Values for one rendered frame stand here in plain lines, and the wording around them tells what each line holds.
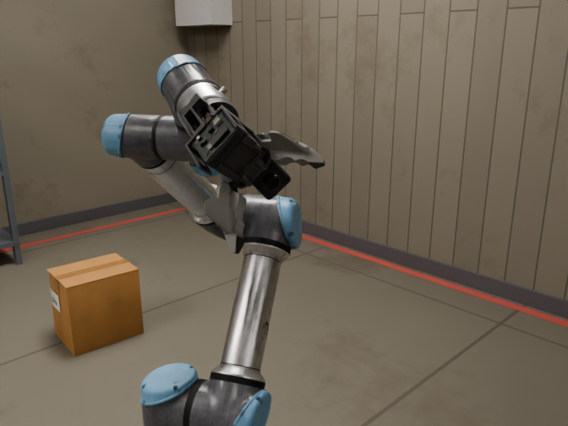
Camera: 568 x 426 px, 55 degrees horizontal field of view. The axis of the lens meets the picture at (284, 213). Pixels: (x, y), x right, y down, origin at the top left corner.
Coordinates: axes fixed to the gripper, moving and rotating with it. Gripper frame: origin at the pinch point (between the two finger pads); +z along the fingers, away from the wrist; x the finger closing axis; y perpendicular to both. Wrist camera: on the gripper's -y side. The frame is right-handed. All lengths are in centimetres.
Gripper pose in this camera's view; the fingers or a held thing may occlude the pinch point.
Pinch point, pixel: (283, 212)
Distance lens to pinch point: 64.2
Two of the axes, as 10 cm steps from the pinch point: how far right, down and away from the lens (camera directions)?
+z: 4.4, 6.1, -6.6
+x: 6.9, -7.0, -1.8
